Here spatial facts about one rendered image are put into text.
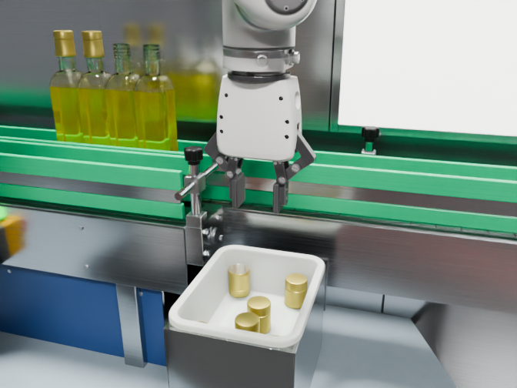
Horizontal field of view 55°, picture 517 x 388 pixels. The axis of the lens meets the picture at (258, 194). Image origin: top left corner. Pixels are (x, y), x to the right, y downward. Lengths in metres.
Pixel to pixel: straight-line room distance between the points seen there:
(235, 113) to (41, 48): 0.71
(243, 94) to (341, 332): 0.62
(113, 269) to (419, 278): 0.51
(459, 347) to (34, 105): 1.08
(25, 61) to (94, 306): 0.58
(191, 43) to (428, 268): 0.59
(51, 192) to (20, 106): 0.42
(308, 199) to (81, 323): 0.50
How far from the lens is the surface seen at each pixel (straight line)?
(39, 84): 1.26
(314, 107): 0.96
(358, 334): 1.07
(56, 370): 1.04
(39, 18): 1.23
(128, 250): 0.86
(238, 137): 0.61
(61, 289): 1.02
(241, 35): 0.57
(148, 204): 0.83
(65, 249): 0.94
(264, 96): 0.59
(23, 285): 1.08
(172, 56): 1.03
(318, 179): 0.82
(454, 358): 1.20
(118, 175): 0.84
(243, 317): 0.69
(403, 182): 0.81
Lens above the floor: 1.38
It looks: 21 degrees down
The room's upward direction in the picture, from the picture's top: straight up
